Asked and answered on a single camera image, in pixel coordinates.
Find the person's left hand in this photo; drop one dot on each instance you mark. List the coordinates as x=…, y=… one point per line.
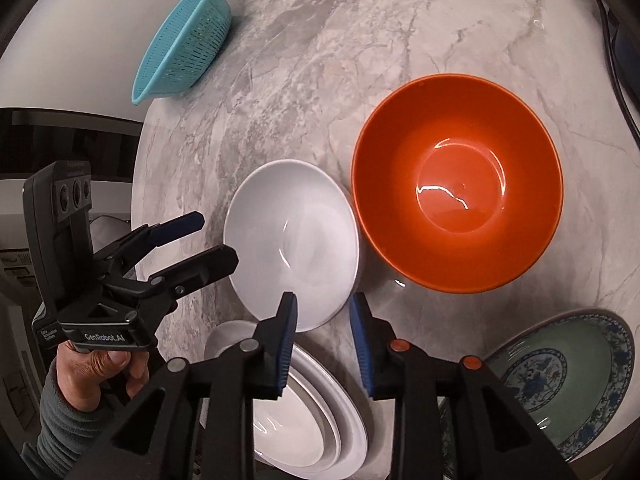
x=90, y=370

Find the green blue-patterned plate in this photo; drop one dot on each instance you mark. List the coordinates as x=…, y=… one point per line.
x=565, y=360

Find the teal plastic colander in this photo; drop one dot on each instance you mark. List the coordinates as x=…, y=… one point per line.
x=185, y=45

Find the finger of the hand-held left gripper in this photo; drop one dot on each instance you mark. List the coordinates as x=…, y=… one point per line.
x=175, y=225
x=205, y=265

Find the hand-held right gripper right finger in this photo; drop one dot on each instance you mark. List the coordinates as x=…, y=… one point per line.
x=361, y=355

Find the white bowl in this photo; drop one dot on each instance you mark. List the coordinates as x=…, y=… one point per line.
x=295, y=240

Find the orange bowl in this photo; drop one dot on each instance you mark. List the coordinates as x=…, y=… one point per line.
x=450, y=195

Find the small white plate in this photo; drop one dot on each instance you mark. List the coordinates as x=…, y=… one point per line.
x=300, y=430

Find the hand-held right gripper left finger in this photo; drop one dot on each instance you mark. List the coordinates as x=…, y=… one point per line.
x=287, y=345

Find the large white plate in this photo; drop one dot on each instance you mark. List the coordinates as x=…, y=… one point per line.
x=350, y=425

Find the person's left forearm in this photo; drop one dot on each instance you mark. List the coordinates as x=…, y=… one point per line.
x=65, y=435

